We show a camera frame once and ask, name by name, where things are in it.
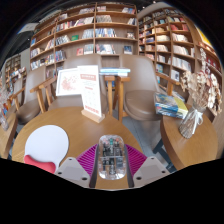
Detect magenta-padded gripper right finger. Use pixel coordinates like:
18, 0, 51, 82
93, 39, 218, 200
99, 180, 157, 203
123, 143, 172, 189

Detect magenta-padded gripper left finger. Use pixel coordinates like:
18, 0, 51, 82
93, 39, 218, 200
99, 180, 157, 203
54, 143, 100, 189

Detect transparent computer mouse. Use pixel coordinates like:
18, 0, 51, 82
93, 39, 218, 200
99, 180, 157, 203
97, 134, 128, 181

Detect white mouse pad red rest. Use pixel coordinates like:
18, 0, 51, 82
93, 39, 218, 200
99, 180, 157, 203
23, 124, 70, 175

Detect round wooden side table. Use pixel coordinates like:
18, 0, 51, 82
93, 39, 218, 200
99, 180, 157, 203
159, 113, 219, 171
0, 111, 18, 159

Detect stack of colourful books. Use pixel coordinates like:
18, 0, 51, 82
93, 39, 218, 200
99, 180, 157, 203
154, 92, 189, 120

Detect brown padded wooden armchair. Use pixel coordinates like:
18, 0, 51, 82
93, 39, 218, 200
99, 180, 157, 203
29, 54, 131, 122
9, 64, 48, 126
119, 54, 162, 122

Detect white red sign wooden base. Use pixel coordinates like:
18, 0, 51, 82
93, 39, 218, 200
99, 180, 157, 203
77, 64, 106, 124

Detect white framed flower picture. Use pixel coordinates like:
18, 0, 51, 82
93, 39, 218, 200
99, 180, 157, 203
55, 67, 82, 98

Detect glass vase pink dried flowers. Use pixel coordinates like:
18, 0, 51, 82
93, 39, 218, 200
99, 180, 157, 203
0, 86, 13, 131

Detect glass vase beige dried flowers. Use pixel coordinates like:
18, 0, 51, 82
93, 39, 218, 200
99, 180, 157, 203
178, 48, 223, 139

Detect flat blue white book stack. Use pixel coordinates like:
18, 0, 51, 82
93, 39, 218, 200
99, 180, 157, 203
99, 67, 132, 77

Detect small distant wooden bookshelf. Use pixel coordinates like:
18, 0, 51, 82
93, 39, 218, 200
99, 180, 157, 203
2, 54, 28, 85

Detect tall angled wooden bookshelf unit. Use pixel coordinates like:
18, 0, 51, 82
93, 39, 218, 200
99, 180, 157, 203
137, 7, 224, 118

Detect white hanging ceiling sign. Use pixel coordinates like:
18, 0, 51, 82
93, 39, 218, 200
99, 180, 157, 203
18, 22, 40, 34

